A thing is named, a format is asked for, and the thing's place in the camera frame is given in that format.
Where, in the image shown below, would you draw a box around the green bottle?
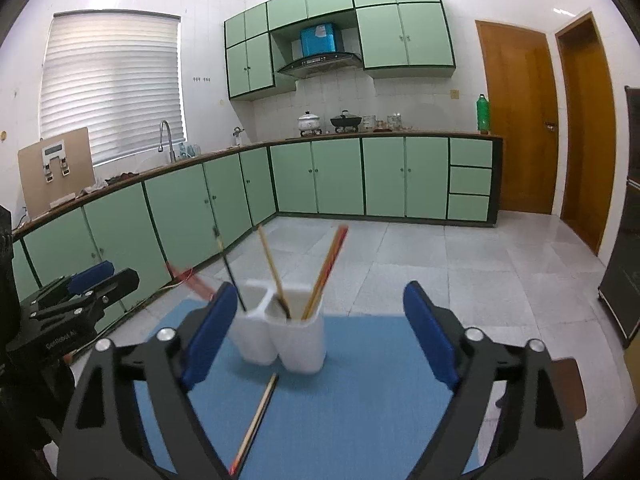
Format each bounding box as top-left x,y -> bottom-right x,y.
476,93 -> 490,134

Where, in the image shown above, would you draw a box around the green upper kitchen cabinets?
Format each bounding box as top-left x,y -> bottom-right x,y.
224,0 -> 457,101

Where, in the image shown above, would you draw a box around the red-handled bamboo chopstick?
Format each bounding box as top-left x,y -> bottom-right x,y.
166,262 -> 216,302
302,224 -> 348,321

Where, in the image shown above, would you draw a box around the brown stool seat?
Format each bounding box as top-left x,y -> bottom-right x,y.
551,358 -> 587,420

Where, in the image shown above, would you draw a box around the black glass cabinet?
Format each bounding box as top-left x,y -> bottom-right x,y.
598,86 -> 640,349

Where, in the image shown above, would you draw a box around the green kitchen cabinets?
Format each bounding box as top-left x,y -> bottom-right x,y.
13,133 -> 502,325
224,0 -> 457,101

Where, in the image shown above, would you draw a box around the black utensil in cup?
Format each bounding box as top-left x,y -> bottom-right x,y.
213,226 -> 247,313

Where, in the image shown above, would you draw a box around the white right utensil cup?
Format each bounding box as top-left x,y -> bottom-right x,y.
265,284 -> 326,375

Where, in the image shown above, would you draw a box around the chrome sink faucet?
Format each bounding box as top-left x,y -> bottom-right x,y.
158,120 -> 177,164

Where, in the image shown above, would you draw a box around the range hood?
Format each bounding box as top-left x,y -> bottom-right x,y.
278,22 -> 363,79

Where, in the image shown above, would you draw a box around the white left utensil cup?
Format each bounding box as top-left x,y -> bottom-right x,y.
228,280 -> 278,366

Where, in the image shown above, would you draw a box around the black wok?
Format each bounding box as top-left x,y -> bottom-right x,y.
330,110 -> 362,133

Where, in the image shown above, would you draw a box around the white window blind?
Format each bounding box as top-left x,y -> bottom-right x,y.
38,10 -> 186,165

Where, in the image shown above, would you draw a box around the white utensil cup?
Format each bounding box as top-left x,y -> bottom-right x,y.
265,284 -> 326,375
228,280 -> 278,366

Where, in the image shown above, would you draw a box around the white cooking pot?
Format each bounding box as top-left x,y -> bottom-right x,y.
297,112 -> 322,136

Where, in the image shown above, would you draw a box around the brown wooden door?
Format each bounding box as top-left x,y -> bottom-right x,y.
476,21 -> 559,214
556,13 -> 616,252

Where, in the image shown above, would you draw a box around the bamboo chopstick in cup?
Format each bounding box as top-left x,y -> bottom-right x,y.
257,224 -> 291,320

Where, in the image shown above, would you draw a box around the green lower kitchen cabinets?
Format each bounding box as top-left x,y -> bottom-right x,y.
13,133 -> 502,325

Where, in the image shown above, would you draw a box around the blue table mat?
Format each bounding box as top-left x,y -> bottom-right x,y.
188,316 -> 451,479

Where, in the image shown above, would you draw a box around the brown cardboard board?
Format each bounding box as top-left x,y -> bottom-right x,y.
17,128 -> 96,219

